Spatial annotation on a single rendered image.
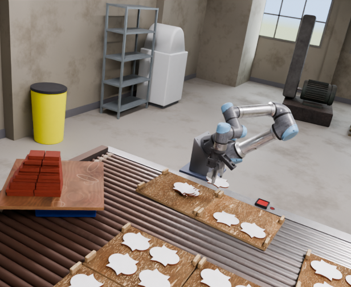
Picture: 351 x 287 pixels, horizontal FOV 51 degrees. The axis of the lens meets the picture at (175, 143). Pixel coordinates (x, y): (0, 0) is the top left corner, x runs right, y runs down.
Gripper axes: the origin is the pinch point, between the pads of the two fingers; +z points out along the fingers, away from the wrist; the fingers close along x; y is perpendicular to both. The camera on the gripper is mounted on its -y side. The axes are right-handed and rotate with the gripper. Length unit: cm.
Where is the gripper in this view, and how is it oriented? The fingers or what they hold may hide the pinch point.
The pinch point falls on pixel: (217, 180)
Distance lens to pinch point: 221.6
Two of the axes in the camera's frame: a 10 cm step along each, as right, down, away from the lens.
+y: -8.4, -2.9, 4.6
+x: -5.3, 2.6, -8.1
